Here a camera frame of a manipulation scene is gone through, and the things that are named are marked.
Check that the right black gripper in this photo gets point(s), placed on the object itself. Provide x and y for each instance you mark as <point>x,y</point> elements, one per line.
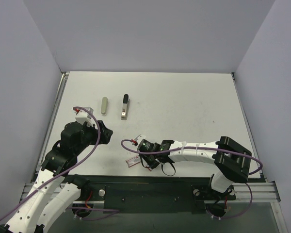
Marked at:
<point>150,160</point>

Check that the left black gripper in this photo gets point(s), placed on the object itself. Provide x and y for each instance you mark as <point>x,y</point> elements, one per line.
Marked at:
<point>101,133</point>

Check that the beige stapler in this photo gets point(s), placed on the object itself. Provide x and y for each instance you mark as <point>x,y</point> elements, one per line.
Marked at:
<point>104,106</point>

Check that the grey black stapler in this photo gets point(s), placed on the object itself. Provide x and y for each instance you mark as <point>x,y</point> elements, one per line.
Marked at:
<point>125,107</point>

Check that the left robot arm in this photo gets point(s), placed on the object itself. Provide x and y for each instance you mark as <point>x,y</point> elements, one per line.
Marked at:
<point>38,210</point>

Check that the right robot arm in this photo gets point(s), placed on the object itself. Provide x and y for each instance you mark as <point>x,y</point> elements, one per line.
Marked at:
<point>231,159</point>

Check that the red staple box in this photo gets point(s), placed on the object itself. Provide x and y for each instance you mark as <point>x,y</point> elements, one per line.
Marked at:
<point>133,161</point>

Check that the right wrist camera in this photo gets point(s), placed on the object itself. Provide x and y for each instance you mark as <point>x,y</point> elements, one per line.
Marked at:
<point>137,140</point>

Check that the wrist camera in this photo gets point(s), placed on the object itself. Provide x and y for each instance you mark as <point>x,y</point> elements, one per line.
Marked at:
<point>137,140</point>
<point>83,117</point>

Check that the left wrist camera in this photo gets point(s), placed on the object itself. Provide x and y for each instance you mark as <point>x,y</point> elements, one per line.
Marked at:
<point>83,117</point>

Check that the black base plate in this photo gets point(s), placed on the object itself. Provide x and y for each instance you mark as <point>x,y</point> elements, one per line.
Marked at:
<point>140,195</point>

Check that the aluminium frame rail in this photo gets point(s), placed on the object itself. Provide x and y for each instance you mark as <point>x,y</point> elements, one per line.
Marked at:
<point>59,95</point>

